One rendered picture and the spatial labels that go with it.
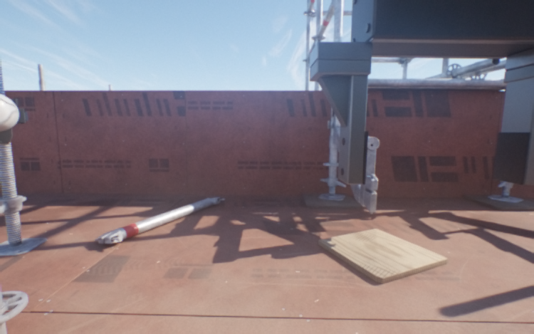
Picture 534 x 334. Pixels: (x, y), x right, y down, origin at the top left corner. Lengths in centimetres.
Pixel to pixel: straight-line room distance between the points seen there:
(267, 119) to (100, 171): 120
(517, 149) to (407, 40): 13
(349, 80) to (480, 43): 9
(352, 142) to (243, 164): 163
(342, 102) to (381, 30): 5
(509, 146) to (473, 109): 193
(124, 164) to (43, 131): 59
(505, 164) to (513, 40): 10
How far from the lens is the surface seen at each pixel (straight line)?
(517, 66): 30
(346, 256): 98
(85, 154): 221
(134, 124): 203
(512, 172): 29
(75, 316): 85
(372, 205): 109
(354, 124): 21
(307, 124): 181
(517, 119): 29
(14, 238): 137
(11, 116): 96
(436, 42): 24
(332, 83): 21
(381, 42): 22
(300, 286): 83
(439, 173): 213
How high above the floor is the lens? 43
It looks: 7 degrees down
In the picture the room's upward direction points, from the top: straight up
